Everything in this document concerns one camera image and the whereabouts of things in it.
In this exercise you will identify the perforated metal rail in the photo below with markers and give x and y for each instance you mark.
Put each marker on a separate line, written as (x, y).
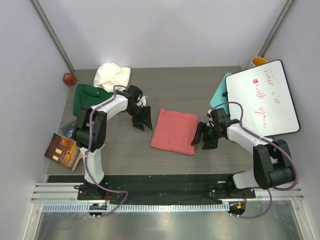
(98, 207)

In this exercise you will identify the blue paperback book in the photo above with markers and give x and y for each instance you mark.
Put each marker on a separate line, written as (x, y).
(68, 129)

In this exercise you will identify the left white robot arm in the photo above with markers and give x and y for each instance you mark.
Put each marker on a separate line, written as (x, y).
(90, 132)

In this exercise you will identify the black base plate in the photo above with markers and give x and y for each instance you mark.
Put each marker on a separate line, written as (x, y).
(166, 189)

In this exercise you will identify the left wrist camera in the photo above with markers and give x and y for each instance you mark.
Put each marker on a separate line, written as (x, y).
(137, 96)

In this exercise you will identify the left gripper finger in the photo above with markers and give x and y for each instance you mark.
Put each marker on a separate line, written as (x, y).
(139, 126)
(148, 121)

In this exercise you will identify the white dry-erase board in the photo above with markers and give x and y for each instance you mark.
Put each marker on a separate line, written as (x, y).
(261, 98)

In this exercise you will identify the red brown cube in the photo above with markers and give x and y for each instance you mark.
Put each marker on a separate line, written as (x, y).
(69, 79)

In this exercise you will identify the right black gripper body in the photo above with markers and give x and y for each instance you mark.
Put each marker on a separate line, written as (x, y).
(211, 132)

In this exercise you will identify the white t shirt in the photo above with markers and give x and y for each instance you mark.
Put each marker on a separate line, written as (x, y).
(109, 75)

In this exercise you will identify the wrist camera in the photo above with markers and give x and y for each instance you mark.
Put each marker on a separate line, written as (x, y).
(217, 117)
(137, 96)

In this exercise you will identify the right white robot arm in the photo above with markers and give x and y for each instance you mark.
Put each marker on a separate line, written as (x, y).
(273, 167)

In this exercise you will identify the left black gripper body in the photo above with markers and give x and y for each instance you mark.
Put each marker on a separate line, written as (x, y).
(138, 114)

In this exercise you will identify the green t shirt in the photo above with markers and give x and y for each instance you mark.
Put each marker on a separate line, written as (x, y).
(88, 95)

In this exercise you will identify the pink t shirt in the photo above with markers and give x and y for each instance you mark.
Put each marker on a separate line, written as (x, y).
(175, 131)

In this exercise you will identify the yellow white paper cup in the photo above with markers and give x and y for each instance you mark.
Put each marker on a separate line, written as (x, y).
(256, 61)

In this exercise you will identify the dark brown paperback book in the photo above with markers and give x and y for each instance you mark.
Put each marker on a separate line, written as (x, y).
(64, 152)

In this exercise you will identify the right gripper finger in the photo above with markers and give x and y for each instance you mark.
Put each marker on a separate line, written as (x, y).
(198, 134)
(210, 145)

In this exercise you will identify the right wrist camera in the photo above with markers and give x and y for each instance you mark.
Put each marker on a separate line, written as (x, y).
(217, 117)

